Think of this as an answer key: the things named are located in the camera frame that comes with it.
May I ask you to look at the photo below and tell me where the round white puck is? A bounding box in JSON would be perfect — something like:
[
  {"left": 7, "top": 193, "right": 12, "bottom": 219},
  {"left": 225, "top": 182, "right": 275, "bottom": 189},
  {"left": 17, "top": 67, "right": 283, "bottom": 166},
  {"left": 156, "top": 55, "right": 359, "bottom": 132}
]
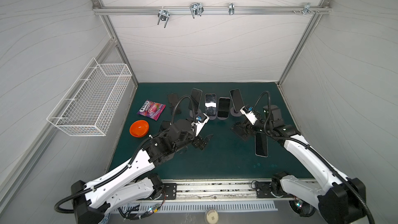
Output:
[{"left": 205, "top": 209, "right": 219, "bottom": 224}]

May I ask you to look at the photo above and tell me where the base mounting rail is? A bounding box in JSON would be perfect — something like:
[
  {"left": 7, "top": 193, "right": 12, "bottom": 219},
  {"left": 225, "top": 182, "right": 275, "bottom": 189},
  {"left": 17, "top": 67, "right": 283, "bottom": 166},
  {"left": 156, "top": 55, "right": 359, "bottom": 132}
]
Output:
[{"left": 90, "top": 178, "right": 327, "bottom": 203}]

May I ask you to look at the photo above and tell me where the black folding phone stand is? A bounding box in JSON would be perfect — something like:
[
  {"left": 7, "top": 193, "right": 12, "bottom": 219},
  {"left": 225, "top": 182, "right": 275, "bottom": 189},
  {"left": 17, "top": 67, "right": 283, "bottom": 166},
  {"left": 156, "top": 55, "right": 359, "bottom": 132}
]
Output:
[{"left": 167, "top": 93, "right": 181, "bottom": 115}]

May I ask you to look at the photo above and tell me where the black phone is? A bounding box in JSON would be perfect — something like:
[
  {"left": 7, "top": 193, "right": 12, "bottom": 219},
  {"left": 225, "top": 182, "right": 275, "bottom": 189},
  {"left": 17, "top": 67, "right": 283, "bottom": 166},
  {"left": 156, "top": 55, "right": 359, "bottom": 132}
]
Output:
[{"left": 159, "top": 120, "right": 171, "bottom": 132}]

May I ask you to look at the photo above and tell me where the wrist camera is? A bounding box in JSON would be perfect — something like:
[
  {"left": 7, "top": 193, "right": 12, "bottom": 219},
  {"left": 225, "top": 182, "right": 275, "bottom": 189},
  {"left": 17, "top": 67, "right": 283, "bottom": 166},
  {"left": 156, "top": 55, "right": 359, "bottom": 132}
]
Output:
[
  {"left": 240, "top": 106, "right": 258, "bottom": 125},
  {"left": 192, "top": 113, "right": 209, "bottom": 136}
]

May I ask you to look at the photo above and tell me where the orange plastic bowl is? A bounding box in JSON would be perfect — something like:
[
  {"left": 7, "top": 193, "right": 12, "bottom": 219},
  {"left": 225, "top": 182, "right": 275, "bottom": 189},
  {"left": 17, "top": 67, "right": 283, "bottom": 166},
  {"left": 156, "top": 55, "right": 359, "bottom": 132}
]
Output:
[{"left": 129, "top": 120, "right": 149, "bottom": 138}]

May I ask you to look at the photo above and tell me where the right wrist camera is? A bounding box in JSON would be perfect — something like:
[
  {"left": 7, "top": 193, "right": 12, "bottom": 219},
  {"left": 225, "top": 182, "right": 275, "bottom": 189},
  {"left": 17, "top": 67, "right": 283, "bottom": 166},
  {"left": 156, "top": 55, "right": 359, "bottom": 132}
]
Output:
[{"left": 240, "top": 106, "right": 258, "bottom": 125}]

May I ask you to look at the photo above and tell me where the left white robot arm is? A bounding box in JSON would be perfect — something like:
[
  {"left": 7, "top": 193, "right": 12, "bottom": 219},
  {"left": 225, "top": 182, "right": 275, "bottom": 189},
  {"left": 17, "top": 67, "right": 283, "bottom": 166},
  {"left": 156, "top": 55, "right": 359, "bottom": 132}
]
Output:
[{"left": 54, "top": 95, "right": 212, "bottom": 224}]

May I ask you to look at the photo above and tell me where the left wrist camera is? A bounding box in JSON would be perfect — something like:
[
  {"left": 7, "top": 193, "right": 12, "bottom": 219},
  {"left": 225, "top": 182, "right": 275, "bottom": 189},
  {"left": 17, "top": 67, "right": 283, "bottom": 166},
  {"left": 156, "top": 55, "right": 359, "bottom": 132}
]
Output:
[{"left": 192, "top": 113, "right": 209, "bottom": 136}]

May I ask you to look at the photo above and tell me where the aluminium crossbar rail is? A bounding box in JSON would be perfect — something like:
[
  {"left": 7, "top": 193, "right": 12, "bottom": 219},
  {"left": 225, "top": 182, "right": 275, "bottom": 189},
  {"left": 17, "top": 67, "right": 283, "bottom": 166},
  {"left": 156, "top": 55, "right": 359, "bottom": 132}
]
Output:
[{"left": 93, "top": 1, "right": 332, "bottom": 16}]

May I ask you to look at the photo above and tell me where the white wire basket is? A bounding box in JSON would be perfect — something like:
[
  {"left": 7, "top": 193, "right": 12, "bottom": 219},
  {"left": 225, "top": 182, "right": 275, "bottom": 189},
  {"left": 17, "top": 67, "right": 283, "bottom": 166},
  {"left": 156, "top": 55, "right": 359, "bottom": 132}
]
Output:
[{"left": 47, "top": 58, "right": 132, "bottom": 136}]

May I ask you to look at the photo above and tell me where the purple Fox's candy bag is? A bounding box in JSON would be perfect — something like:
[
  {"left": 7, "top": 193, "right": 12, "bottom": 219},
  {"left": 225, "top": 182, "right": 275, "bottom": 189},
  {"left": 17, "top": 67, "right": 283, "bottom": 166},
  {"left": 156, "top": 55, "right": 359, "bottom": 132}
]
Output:
[{"left": 137, "top": 100, "right": 165, "bottom": 121}]

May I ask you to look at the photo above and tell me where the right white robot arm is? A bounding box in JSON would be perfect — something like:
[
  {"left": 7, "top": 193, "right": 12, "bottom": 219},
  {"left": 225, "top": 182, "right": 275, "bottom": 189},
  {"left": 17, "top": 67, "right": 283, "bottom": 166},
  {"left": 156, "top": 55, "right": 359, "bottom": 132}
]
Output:
[{"left": 239, "top": 102, "right": 375, "bottom": 224}]

